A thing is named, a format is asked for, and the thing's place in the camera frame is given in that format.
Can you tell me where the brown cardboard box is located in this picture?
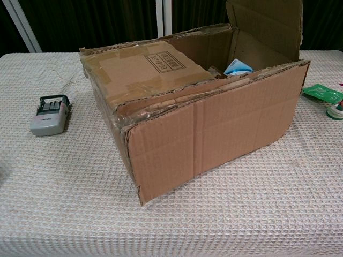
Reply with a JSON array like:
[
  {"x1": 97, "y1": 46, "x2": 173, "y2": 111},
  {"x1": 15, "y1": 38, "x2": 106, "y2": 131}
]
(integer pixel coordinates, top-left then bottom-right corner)
[{"x1": 79, "y1": 0, "x2": 311, "y2": 207}]

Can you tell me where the light blue white packet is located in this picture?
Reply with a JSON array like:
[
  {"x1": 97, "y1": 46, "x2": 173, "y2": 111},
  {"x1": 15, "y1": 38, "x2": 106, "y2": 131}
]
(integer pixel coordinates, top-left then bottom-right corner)
[{"x1": 223, "y1": 58, "x2": 255, "y2": 77}]

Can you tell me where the grey date stamp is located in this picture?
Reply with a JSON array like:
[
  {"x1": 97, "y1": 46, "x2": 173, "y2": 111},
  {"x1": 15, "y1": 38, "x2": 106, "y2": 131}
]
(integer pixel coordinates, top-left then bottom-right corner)
[{"x1": 29, "y1": 95, "x2": 72, "y2": 137}]

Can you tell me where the green packet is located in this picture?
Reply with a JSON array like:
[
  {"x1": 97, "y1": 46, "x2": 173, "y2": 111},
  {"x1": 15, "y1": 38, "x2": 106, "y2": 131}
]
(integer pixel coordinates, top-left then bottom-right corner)
[{"x1": 302, "y1": 82, "x2": 343, "y2": 104}]

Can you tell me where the yellow feather shuttlecock toy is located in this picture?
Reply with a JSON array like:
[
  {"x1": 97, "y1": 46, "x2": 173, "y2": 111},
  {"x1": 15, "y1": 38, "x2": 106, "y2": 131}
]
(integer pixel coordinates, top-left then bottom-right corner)
[{"x1": 325, "y1": 100, "x2": 343, "y2": 120}]

